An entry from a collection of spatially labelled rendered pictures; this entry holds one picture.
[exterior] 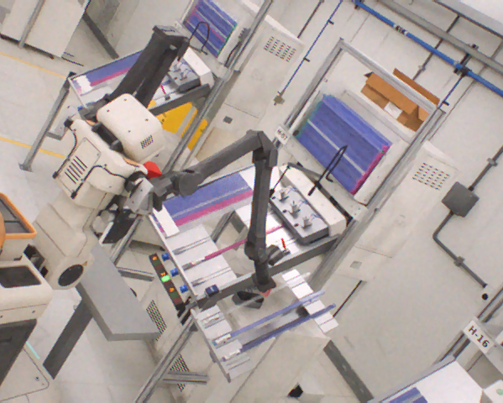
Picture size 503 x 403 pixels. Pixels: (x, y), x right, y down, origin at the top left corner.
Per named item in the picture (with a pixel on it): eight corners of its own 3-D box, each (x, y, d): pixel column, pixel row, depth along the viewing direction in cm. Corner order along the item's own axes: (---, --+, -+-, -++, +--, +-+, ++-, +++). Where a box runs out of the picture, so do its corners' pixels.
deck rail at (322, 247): (199, 309, 278) (196, 300, 274) (197, 306, 280) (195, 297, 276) (341, 245, 298) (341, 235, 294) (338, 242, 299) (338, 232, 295)
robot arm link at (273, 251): (243, 247, 254) (256, 252, 247) (263, 231, 259) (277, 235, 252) (254, 271, 259) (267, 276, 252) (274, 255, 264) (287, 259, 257)
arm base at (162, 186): (137, 175, 219) (159, 196, 214) (156, 164, 223) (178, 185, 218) (138, 191, 226) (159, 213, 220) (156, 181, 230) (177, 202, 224)
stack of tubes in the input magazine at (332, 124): (351, 194, 286) (387, 144, 278) (294, 137, 322) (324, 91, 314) (369, 201, 295) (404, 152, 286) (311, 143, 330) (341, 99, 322)
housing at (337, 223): (331, 247, 299) (330, 225, 290) (280, 188, 333) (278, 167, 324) (346, 240, 301) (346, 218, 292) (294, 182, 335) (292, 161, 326)
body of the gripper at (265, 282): (264, 270, 266) (263, 259, 261) (277, 287, 259) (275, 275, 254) (250, 277, 264) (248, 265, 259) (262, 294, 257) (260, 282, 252)
